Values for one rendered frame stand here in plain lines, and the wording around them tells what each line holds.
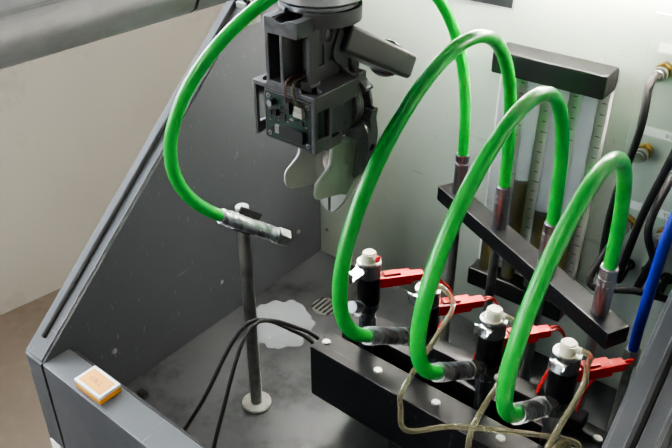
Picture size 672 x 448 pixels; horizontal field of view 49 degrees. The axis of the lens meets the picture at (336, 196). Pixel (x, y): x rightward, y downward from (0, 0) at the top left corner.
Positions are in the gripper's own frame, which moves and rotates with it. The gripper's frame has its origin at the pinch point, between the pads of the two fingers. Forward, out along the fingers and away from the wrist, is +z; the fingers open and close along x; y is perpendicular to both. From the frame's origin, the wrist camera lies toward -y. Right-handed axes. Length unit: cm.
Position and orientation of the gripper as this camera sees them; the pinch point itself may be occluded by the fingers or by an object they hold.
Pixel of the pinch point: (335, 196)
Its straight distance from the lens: 73.4
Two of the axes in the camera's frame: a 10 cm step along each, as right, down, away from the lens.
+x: 7.8, 3.2, -5.4
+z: 0.0, 8.6, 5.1
